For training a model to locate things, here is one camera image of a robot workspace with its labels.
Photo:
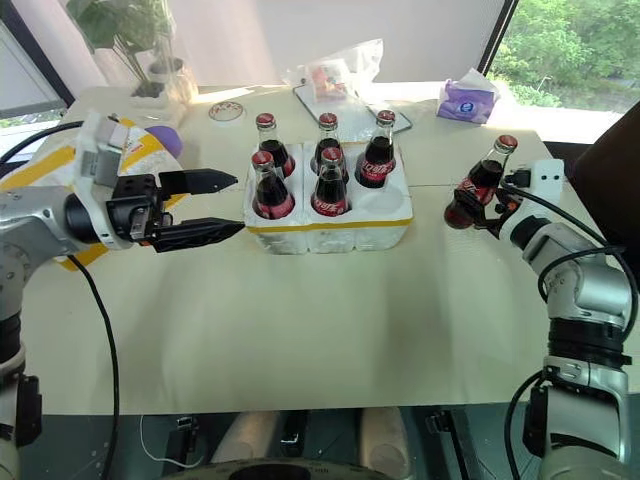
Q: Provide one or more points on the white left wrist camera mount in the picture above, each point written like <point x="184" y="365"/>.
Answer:
<point x="91" y="132"/>

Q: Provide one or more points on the round white red-rimmed coaster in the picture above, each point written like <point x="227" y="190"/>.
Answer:
<point x="226" y="112"/>

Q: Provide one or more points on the transparent tray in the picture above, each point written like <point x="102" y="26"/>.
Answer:
<point x="360" y="117"/>

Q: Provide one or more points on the white rounded leg shape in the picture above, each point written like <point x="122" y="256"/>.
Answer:
<point x="245" y="437"/>
<point x="385" y="440"/>

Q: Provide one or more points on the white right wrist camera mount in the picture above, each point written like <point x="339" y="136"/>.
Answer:
<point x="547" y="177"/>

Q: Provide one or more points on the dark brown panel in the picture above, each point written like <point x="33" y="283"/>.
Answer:
<point x="610" y="170"/>

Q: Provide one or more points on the glass cola bottle red cap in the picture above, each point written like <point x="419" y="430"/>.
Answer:
<point x="482" y="175"/>
<point x="272" y="195"/>
<point x="375" y="165"/>
<point x="267" y="137"/>
<point x="328" y="134"/>
<point x="330" y="192"/>

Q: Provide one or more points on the purple tissue pack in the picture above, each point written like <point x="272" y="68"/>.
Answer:
<point x="465" y="105"/>

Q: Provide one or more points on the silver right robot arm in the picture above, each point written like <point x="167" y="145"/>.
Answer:
<point x="590" y="290"/>

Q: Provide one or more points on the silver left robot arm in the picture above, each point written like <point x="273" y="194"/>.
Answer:
<point x="35" y="220"/>

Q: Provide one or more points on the green plant in white pot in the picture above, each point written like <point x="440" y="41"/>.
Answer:
<point x="150" y="95"/>

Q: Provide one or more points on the white foam crate yellow tape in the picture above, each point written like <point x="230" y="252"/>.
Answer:
<point x="380" y="215"/>

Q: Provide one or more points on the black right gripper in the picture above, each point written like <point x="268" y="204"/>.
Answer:
<point x="501" y="212"/>

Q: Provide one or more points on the black window frame bar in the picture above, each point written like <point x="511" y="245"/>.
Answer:
<point x="497" y="35"/>

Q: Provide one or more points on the clear plastic bag with snacks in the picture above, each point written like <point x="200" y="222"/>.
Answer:
<point x="350" y="65"/>

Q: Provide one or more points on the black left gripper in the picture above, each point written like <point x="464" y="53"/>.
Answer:
<point x="132" y="202"/>

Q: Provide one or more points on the dark rounded base shape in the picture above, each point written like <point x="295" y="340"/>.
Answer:
<point x="280" y="474"/>

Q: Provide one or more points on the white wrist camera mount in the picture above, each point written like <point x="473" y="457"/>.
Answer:
<point x="547" y="177"/>
<point x="91" y="132"/>

